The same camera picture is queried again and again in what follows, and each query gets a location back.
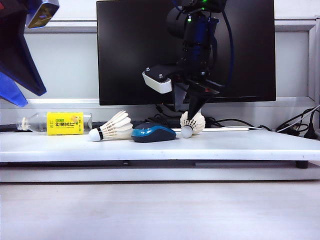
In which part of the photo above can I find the black computer monitor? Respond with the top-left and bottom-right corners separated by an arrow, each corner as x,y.
96,0 -> 277,107

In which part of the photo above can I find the black keyboard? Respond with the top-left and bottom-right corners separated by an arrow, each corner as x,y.
91,120 -> 146,130

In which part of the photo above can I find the silver monitor stand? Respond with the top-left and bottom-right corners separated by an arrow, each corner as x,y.
172,126 -> 252,133

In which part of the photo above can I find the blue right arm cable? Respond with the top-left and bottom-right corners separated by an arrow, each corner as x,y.
221,9 -> 236,87

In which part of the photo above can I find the white feather shuttlecock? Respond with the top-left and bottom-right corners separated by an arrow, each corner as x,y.
179,111 -> 207,139
88,110 -> 134,143

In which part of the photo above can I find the black looped cable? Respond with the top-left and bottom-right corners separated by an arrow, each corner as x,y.
276,107 -> 317,133

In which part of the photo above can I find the black cable bundle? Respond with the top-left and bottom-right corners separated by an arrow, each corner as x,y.
144,104 -> 183,127

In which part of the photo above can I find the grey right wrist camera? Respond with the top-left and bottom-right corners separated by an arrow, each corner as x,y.
141,65 -> 174,95

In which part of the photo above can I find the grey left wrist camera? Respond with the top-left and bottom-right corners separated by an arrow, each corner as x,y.
24,0 -> 60,29

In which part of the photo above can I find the clear bottle yellow label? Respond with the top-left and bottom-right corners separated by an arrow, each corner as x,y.
16,111 -> 93,137

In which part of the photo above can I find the thin black cable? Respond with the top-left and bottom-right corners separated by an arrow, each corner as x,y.
205,117 -> 272,132

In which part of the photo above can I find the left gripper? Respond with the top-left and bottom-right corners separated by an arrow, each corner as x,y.
0,0 -> 47,97

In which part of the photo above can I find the white cable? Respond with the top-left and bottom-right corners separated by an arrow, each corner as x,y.
247,104 -> 320,133

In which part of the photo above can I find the grey aluminium partition frame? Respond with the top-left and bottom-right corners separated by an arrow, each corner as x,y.
0,16 -> 320,111

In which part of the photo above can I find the blue black computer mouse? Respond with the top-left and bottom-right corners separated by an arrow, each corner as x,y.
131,122 -> 177,144

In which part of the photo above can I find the white base panel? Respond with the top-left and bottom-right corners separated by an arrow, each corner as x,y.
0,166 -> 320,184

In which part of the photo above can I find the black power plug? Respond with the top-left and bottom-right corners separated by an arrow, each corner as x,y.
303,109 -> 320,140

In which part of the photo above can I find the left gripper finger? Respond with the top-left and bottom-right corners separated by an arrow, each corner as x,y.
0,72 -> 29,107

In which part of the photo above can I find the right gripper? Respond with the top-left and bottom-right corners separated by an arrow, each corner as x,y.
173,58 -> 226,121

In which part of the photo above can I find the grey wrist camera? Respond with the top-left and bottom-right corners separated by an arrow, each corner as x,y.
24,0 -> 60,29
141,65 -> 174,95

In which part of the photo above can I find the white raised desk board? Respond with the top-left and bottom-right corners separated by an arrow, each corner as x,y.
0,129 -> 320,163

